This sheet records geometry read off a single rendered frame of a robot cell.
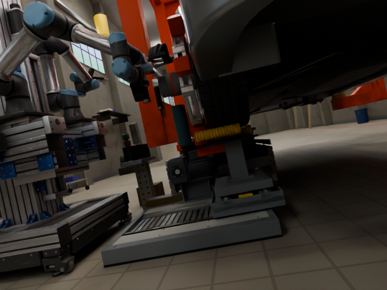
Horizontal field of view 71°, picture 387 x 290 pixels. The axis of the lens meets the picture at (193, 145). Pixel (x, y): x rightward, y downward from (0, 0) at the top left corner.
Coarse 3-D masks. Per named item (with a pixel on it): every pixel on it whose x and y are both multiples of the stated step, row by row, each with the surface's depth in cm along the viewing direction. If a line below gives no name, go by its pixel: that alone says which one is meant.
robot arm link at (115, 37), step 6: (114, 36) 113; (120, 36) 113; (114, 42) 112; (120, 42) 113; (126, 42) 115; (114, 48) 113; (120, 48) 113; (126, 48) 114; (132, 48) 120; (114, 54) 113; (120, 54) 112; (126, 54) 114; (132, 54) 121
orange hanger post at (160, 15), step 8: (152, 0) 399; (160, 8) 398; (160, 16) 398; (160, 24) 399; (160, 32) 399; (168, 32) 398; (168, 40) 398; (168, 48) 398; (168, 64) 399; (168, 72) 399; (176, 96) 399; (176, 104) 399; (184, 104) 398
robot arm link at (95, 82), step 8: (48, 40) 191; (56, 40) 192; (48, 48) 193; (56, 48) 193; (64, 48) 195; (64, 56) 199; (72, 56) 201; (72, 64) 203; (80, 64) 206; (80, 72) 208; (88, 80) 213; (96, 80) 217; (88, 88) 217; (96, 88) 218
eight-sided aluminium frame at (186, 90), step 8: (176, 40) 146; (176, 48) 134; (184, 48) 133; (176, 56) 134; (192, 64) 181; (184, 88) 134; (192, 88) 133; (184, 96) 136; (192, 96) 136; (192, 104) 182; (200, 104) 180; (200, 112) 174; (192, 120) 147; (200, 120) 148
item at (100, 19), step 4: (96, 16) 918; (100, 16) 918; (104, 16) 928; (96, 20) 920; (100, 20) 918; (104, 20) 926; (96, 24) 923; (100, 24) 919; (104, 24) 924; (96, 28) 929; (100, 28) 919; (104, 28) 923; (100, 32) 920; (104, 32) 922; (108, 32) 936; (108, 36) 948
